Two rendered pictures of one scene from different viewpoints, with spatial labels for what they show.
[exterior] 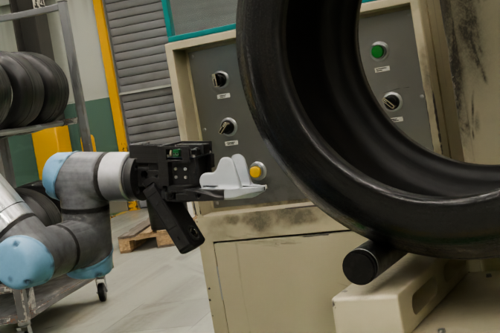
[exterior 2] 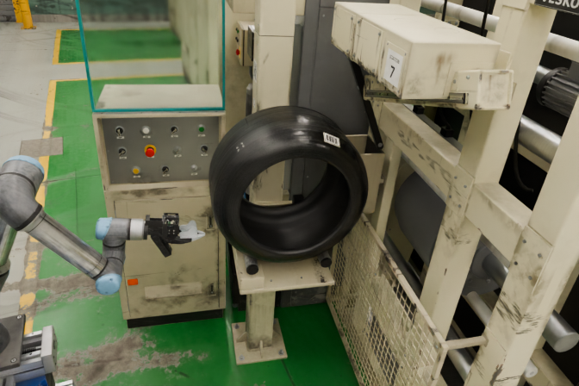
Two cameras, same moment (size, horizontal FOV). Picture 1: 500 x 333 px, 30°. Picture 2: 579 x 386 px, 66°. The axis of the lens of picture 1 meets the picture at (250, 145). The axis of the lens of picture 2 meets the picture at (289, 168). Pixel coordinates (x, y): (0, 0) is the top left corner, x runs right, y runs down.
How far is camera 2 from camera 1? 1.08 m
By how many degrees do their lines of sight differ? 47
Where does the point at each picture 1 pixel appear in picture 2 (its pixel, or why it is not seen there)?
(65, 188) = (110, 238)
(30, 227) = (110, 268)
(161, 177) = (164, 234)
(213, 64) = (115, 122)
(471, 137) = (258, 189)
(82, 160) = (120, 227)
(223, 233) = (119, 197)
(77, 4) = not seen: outside the picture
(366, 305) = (252, 280)
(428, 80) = not seen: hidden behind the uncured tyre
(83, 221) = (119, 250)
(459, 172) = (262, 212)
